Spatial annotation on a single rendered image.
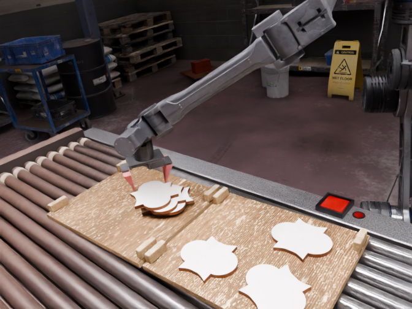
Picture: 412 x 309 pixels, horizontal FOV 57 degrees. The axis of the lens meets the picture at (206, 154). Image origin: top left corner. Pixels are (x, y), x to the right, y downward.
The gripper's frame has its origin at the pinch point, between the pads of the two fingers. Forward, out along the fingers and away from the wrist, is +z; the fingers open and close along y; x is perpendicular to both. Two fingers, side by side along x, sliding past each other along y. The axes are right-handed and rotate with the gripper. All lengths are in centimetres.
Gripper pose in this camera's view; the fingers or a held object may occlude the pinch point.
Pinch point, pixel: (149, 184)
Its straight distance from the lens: 113.0
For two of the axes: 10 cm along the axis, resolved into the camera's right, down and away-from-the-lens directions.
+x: -3.5, -4.0, 8.5
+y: 9.3, -2.4, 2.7
